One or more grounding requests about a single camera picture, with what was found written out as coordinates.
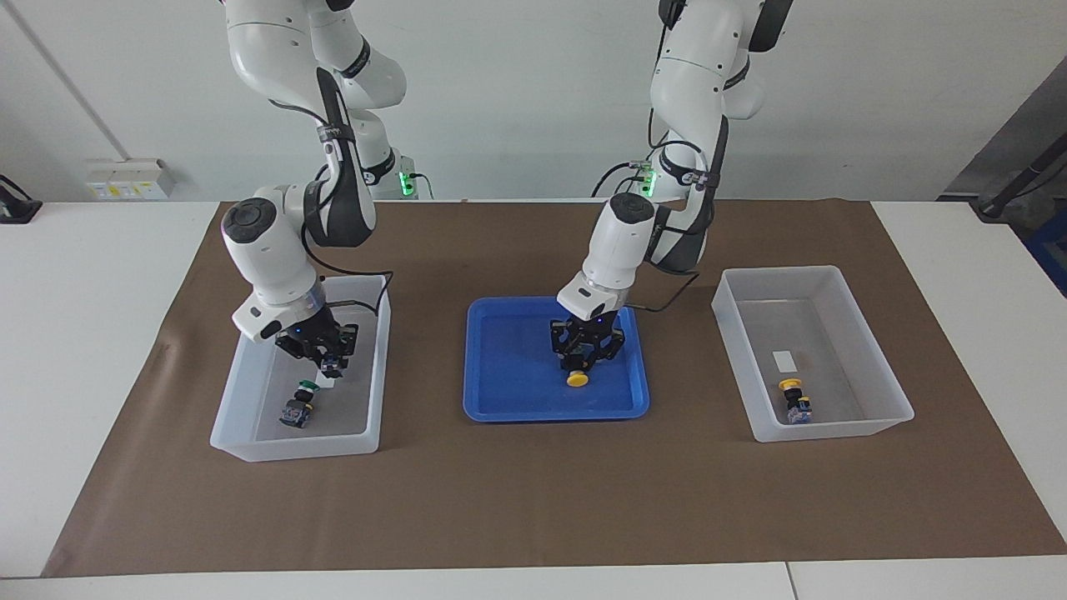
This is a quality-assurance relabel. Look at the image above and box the black clamp mount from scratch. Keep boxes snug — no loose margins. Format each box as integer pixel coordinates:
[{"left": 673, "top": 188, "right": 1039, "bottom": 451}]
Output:
[{"left": 0, "top": 173, "right": 43, "bottom": 224}]

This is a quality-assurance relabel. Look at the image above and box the translucent white plastic box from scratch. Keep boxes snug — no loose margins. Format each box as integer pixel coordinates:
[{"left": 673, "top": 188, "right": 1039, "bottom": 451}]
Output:
[
  {"left": 209, "top": 274, "right": 393, "bottom": 463},
  {"left": 711, "top": 265, "right": 915, "bottom": 443}
]

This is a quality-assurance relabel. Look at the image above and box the brown paper table mat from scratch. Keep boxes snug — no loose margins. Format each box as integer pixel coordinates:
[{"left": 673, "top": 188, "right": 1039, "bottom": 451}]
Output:
[{"left": 42, "top": 198, "right": 1067, "bottom": 578}]

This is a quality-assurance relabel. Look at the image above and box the white wall socket box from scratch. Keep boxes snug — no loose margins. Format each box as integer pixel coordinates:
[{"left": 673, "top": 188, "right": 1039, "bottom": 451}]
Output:
[{"left": 86, "top": 158, "right": 178, "bottom": 202}]

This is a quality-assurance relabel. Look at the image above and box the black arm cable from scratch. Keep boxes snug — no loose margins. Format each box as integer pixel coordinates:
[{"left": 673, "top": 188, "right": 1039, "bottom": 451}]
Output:
[
  {"left": 621, "top": 137, "right": 726, "bottom": 315},
  {"left": 268, "top": 98, "right": 394, "bottom": 319}
]

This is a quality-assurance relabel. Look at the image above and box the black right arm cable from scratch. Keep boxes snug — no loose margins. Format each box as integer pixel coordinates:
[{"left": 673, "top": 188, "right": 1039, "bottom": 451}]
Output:
[{"left": 268, "top": 98, "right": 394, "bottom": 319}]

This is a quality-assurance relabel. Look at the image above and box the blue plastic tray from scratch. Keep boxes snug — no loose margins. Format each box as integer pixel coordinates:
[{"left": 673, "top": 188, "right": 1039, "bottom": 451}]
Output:
[{"left": 463, "top": 296, "right": 651, "bottom": 423}]

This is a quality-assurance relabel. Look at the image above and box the white wall cable conduit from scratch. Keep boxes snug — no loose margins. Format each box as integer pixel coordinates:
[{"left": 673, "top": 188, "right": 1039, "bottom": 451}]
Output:
[{"left": 7, "top": 0, "right": 134, "bottom": 163}]

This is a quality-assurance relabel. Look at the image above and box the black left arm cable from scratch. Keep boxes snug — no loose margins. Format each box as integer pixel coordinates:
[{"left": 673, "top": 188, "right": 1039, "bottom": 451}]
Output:
[{"left": 621, "top": 137, "right": 726, "bottom": 315}]

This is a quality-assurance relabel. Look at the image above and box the black left base cable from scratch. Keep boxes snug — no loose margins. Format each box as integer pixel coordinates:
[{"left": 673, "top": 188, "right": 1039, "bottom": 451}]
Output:
[{"left": 590, "top": 160, "right": 653, "bottom": 199}]

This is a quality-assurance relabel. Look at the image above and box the blue crate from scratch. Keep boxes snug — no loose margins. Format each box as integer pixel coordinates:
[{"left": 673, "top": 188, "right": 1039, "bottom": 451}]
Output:
[{"left": 1024, "top": 208, "right": 1067, "bottom": 298}]

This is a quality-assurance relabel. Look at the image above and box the black pole stand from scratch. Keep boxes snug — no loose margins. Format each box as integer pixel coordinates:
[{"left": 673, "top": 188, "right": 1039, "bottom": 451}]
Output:
[{"left": 971, "top": 148, "right": 1067, "bottom": 222}]

